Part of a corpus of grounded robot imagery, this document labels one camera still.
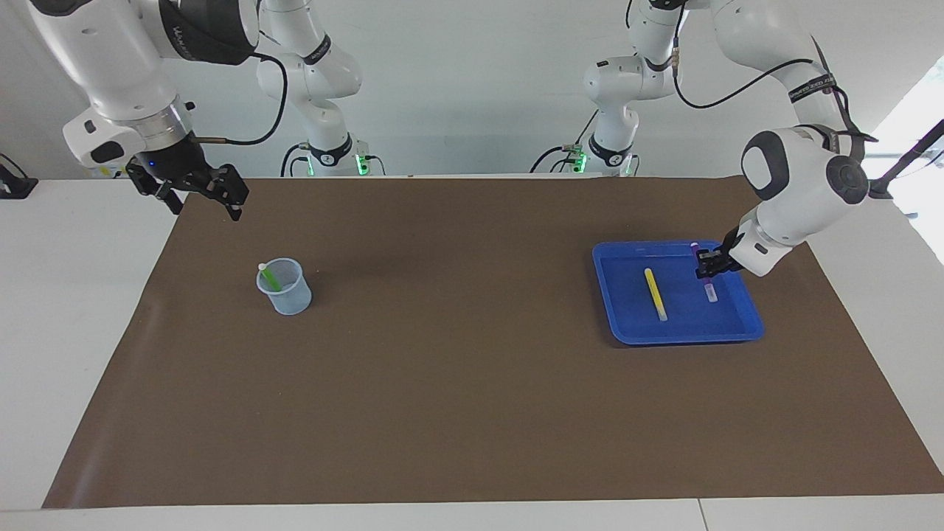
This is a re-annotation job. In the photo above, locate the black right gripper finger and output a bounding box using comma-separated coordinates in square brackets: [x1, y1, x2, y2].
[125, 166, 185, 216]
[188, 164, 250, 222]

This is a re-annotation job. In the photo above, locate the purple marker pen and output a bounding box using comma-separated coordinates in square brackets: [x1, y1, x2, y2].
[690, 242, 718, 302]

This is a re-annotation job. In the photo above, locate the yellow marker pen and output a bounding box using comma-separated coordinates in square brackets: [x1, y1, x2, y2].
[644, 268, 669, 322]

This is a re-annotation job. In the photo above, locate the blue plastic tray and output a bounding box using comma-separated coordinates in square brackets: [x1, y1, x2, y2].
[592, 240, 765, 346]

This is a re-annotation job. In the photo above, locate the translucent plastic cup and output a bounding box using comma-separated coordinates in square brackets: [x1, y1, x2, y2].
[256, 257, 313, 316]

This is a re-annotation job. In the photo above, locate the black table clamp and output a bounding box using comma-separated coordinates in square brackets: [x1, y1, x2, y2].
[0, 153, 39, 200]

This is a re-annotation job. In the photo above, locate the black angled stand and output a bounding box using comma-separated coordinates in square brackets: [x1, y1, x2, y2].
[859, 118, 944, 200]

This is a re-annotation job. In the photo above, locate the brown table mat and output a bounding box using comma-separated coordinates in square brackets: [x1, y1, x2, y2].
[42, 176, 944, 510]

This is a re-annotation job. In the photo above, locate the black right base cable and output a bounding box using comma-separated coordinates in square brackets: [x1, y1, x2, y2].
[280, 142, 314, 178]

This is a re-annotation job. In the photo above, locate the black base cable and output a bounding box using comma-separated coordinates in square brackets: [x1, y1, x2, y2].
[530, 111, 600, 174]
[280, 142, 314, 178]

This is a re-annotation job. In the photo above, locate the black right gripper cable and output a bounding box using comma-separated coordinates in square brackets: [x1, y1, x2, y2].
[193, 52, 290, 146]

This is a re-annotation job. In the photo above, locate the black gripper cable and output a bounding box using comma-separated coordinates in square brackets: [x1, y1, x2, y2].
[193, 52, 290, 146]
[627, 0, 878, 145]

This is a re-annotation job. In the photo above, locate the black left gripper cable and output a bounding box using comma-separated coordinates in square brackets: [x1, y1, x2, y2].
[627, 0, 878, 145]

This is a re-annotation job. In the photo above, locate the black left base cable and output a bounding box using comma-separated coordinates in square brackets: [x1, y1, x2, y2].
[530, 111, 600, 174]

